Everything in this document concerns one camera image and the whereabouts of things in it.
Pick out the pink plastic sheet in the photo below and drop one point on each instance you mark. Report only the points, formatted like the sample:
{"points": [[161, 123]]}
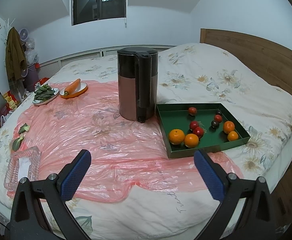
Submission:
{"points": [[124, 153]]}

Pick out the brown coat on rack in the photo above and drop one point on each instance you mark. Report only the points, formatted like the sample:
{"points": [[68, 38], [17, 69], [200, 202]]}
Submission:
{"points": [[15, 56]]}

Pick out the green leaf upper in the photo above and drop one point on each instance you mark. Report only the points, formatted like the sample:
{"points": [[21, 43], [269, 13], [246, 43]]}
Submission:
{"points": [[24, 128]]}

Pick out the white plate with greens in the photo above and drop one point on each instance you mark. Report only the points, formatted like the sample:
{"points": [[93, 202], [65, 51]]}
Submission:
{"points": [[42, 103]]}

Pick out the clear glass square dish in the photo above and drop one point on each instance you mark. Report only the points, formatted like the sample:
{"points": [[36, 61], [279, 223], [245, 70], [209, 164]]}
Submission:
{"points": [[22, 164]]}

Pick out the orange carrot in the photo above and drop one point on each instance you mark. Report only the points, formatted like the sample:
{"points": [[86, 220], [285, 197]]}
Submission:
{"points": [[72, 87]]}

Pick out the dark window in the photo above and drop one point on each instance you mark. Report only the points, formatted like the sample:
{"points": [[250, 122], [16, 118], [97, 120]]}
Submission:
{"points": [[84, 11]]}

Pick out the green leaf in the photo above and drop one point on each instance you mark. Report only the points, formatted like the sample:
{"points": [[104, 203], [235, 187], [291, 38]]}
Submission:
{"points": [[17, 143], [24, 128]]}

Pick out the wooden headboard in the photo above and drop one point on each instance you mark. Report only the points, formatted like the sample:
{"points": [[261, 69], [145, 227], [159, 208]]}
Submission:
{"points": [[269, 60]]}

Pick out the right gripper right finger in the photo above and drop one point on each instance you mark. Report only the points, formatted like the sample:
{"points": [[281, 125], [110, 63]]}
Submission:
{"points": [[257, 217]]}

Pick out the floral white bed quilt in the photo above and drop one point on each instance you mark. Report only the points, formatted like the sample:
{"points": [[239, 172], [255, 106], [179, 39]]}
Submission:
{"points": [[189, 73]]}

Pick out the red plum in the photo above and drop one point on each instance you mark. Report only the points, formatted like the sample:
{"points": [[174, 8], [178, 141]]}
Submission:
{"points": [[218, 118], [199, 132], [193, 125], [192, 111]]}

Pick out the white coat rack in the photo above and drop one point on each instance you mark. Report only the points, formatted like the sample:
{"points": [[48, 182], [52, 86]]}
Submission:
{"points": [[8, 24]]}

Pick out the red bag on floor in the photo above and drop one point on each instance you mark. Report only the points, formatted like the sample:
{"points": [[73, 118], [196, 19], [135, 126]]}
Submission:
{"points": [[42, 81]]}

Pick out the orange mandarin front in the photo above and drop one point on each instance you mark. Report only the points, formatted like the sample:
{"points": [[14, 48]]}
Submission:
{"points": [[176, 136]]}

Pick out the small orange mandarin back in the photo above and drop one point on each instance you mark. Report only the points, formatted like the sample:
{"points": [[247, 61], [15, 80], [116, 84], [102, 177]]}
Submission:
{"points": [[232, 136]]}

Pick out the orange rimmed white plate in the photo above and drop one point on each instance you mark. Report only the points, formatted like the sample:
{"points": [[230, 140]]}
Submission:
{"points": [[80, 89]]}

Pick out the green leaf lower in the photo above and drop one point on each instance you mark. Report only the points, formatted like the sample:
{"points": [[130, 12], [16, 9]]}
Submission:
{"points": [[17, 143]]}

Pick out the pile of green leaves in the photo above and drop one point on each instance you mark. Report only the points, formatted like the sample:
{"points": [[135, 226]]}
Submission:
{"points": [[44, 93]]}

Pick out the black rose-gold electric kettle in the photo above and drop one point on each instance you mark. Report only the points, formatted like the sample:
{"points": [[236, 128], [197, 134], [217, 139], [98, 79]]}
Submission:
{"points": [[137, 82]]}

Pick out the green rectangular tray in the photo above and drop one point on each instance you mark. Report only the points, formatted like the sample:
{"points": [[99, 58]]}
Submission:
{"points": [[210, 117]]}

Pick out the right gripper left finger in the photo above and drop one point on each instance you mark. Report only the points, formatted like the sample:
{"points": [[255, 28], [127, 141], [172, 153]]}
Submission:
{"points": [[28, 219]]}

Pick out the purple bin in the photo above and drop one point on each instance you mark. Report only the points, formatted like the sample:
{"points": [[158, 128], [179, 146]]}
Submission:
{"points": [[31, 78]]}

